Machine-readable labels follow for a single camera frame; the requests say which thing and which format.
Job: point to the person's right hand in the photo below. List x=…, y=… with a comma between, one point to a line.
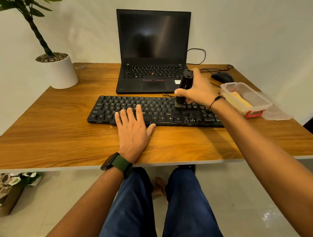
x=201, y=91

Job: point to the person's left hand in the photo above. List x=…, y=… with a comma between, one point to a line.
x=133, y=136

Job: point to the black cleaning brush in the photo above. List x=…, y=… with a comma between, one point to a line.
x=186, y=80

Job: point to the black keyboard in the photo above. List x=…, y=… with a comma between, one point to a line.
x=110, y=110

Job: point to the yellow cloth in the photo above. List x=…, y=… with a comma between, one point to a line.
x=240, y=101

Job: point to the clear plastic box red latches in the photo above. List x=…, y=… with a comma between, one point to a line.
x=259, y=98

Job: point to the clear plastic box lid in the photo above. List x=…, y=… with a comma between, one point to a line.
x=278, y=113

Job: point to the person's right forearm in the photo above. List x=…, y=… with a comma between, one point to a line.
x=264, y=158

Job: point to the person's left forearm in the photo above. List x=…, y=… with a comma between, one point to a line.
x=88, y=207

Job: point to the person's bare foot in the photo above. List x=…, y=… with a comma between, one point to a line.
x=160, y=186

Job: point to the person's blue jeans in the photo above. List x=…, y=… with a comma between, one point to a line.
x=132, y=212

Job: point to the black computer mouse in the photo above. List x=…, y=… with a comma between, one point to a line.
x=223, y=77

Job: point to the black metal table leg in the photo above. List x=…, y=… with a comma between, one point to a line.
x=193, y=169

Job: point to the black laptop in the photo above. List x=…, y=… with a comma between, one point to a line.
x=152, y=36

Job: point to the small plastic wrapper scrap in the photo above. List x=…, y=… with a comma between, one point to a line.
x=79, y=67

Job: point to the printed brown paper bag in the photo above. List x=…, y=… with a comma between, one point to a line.
x=9, y=193

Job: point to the green potted plant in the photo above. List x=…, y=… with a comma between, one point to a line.
x=36, y=31

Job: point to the black door frame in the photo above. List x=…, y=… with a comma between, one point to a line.
x=309, y=125

